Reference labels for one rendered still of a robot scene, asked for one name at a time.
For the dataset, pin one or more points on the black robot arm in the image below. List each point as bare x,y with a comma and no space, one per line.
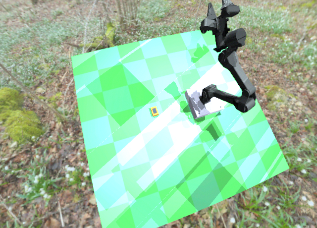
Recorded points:
229,43

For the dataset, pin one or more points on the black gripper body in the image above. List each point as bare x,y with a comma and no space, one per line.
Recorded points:
229,11

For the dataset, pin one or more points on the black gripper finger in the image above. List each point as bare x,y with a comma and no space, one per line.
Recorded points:
211,12
226,3

